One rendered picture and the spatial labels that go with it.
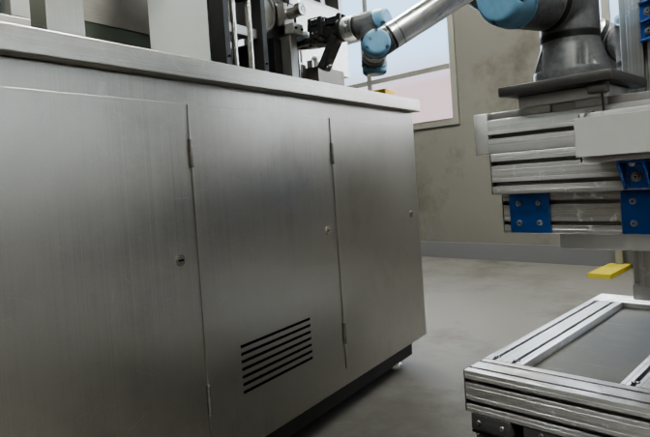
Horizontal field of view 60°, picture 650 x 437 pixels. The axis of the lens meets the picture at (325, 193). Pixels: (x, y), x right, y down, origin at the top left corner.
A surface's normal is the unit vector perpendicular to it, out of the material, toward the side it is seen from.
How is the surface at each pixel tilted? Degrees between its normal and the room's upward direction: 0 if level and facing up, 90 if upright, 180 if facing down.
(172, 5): 90
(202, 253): 90
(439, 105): 90
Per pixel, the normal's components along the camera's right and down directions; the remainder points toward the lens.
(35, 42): 0.82, -0.04
